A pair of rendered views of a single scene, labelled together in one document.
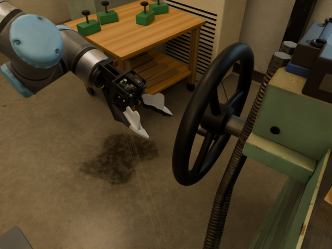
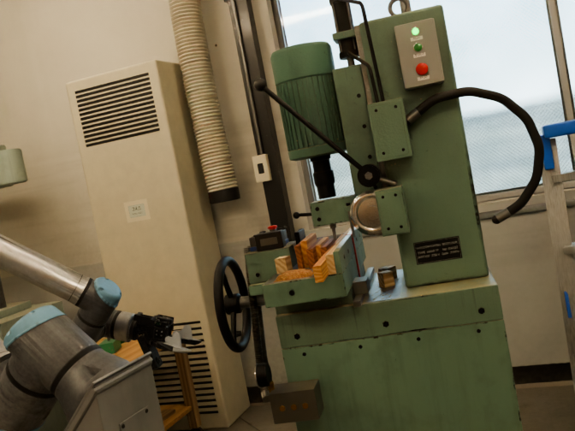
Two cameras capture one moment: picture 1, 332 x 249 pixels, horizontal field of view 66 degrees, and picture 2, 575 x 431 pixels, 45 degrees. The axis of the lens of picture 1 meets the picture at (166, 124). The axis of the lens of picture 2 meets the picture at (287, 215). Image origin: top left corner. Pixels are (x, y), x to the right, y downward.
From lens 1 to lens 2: 170 cm
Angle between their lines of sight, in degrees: 45
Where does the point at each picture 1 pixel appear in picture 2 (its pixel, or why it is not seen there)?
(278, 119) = (256, 268)
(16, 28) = (98, 282)
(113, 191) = not seen: outside the picture
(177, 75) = (173, 415)
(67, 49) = not seen: hidden behind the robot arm
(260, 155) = (257, 289)
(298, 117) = (262, 262)
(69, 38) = not seen: hidden behind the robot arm
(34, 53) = (111, 293)
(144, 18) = (110, 344)
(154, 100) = (183, 333)
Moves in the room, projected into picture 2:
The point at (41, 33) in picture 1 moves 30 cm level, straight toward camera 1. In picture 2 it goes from (109, 285) to (178, 280)
